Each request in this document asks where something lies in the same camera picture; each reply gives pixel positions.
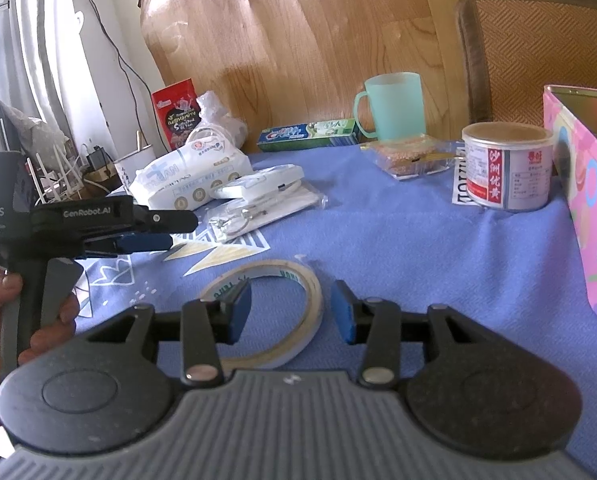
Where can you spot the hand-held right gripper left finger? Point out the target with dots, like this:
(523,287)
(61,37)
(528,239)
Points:
(241,310)

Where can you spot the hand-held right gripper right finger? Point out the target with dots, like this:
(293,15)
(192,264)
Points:
(343,315)

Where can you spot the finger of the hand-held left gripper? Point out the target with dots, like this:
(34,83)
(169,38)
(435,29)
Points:
(168,221)
(146,244)

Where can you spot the double-sided tape roll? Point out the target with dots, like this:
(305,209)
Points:
(313,300)

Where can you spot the clear bag of key rings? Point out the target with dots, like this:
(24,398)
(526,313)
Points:
(258,212)

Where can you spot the white wipes pack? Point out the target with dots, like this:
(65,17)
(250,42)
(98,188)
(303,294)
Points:
(258,182)

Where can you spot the clear biscuit packet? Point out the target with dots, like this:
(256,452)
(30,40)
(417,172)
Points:
(408,157)

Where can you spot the pink biscuit tin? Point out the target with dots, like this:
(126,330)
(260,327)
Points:
(588,210)

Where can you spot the white tissue pack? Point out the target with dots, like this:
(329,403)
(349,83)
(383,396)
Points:
(193,180)

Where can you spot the bundle of white sticks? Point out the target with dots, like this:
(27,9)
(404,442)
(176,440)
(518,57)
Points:
(61,180)

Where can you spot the grey speckled cloth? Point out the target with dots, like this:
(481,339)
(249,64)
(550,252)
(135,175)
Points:
(33,130)

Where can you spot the blue printed tablecloth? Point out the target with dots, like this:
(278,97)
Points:
(403,240)

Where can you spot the black charger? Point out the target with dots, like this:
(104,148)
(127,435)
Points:
(96,157)

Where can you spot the red snack bag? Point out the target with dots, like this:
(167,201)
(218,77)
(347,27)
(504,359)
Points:
(178,115)

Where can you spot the clear bag of paper plates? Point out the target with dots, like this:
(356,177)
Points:
(218,120)

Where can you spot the green blue toothpaste box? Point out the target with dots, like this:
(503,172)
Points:
(303,135)

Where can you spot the white curtain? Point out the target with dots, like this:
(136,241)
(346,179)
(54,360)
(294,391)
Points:
(28,35)

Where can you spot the green plastic cup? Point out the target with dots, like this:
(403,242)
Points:
(393,105)

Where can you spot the round can with red label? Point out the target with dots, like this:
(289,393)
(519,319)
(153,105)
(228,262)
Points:
(508,175)

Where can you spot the wood grain board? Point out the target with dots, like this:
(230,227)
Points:
(303,35)

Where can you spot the brown woven chair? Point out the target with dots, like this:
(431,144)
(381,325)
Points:
(538,60)

